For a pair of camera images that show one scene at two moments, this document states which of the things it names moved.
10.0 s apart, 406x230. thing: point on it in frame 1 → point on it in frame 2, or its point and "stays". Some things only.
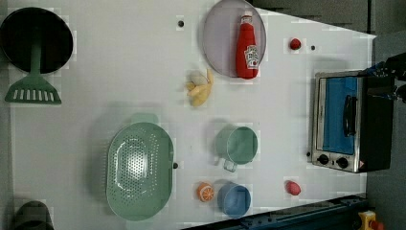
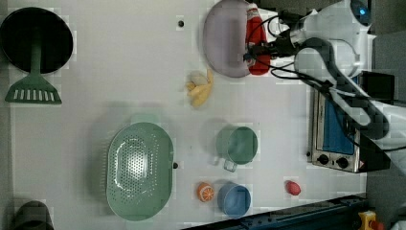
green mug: (236, 146) stays
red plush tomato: (293, 188) stays
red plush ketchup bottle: (247, 61) → (257, 44)
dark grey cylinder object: (33, 215) stays
